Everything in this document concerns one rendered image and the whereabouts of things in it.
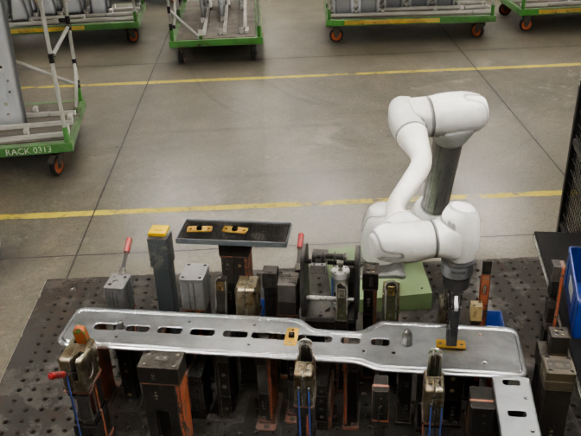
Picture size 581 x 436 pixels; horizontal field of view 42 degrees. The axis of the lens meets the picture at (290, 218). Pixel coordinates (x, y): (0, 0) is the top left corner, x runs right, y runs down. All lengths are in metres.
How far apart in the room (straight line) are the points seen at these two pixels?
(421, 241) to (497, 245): 2.82
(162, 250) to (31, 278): 2.22
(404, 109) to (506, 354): 0.81
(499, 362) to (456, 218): 0.47
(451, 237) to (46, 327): 1.65
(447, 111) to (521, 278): 0.97
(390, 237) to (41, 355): 1.44
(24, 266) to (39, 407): 2.27
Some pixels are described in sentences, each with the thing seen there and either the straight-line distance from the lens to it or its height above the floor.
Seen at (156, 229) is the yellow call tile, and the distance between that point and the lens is 2.56.
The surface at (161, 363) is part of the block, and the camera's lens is 2.18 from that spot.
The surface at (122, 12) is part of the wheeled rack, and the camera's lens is 9.50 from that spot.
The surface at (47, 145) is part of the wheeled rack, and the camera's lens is 5.83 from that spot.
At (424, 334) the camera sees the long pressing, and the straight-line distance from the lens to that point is 2.30.
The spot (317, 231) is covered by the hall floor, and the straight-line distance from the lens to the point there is 4.82.
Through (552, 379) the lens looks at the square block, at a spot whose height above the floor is 1.04.
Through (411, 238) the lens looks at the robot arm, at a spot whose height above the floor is 1.40.
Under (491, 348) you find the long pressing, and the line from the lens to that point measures 2.28.
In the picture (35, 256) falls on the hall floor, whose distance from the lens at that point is 4.93.
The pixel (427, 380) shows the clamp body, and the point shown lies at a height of 1.04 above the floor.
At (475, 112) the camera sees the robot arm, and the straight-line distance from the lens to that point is 2.47.
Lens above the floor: 2.38
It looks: 29 degrees down
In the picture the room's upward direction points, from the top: 2 degrees counter-clockwise
